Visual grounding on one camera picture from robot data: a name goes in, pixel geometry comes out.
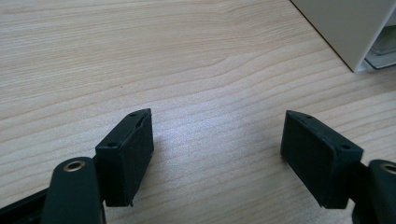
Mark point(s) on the white box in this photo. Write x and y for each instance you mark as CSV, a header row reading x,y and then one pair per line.
x,y
342,28

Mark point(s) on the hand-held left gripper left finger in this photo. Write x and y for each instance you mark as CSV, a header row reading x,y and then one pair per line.
x,y
124,165

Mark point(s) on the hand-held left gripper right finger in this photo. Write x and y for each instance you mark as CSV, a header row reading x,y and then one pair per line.
x,y
317,155

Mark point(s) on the clear plastic tray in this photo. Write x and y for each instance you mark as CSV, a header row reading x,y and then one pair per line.
x,y
383,49

